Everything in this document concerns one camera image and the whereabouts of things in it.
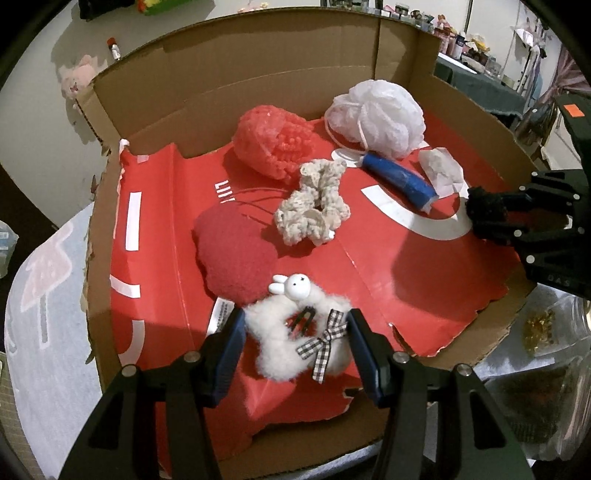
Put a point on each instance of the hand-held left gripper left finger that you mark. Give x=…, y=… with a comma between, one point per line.
x=228, y=355

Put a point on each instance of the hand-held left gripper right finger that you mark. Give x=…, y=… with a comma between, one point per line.
x=364, y=357

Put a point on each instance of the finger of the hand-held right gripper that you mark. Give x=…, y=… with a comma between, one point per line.
x=521, y=230
x=540, y=198

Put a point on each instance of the black fluffy scrunchie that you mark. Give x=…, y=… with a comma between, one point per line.
x=485, y=205

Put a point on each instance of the white fluffy bunny scrunchie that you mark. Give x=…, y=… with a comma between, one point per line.
x=272, y=341

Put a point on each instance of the white wipe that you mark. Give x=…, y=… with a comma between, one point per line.
x=443, y=168

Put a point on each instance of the red felt pad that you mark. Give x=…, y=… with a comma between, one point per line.
x=235, y=254

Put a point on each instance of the blue tube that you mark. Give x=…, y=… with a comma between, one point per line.
x=399, y=177

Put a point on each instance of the beige crochet scrunchie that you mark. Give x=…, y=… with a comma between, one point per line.
x=309, y=207

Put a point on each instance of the cardboard box with red lining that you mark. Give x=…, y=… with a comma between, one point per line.
x=277, y=60

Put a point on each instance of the table with green cloth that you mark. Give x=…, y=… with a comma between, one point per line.
x=480, y=87

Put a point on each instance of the white mesh bath pouf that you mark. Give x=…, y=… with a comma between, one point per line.
x=378, y=115

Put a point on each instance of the red crochet pouch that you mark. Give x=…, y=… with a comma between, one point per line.
x=268, y=138

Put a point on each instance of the pink plush toy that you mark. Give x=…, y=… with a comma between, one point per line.
x=78, y=78

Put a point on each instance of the red capped bottle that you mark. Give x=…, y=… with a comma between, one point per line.
x=113, y=48

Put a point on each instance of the green tote bag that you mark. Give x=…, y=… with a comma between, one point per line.
x=159, y=4

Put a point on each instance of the black hanging bag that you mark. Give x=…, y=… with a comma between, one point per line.
x=106, y=7

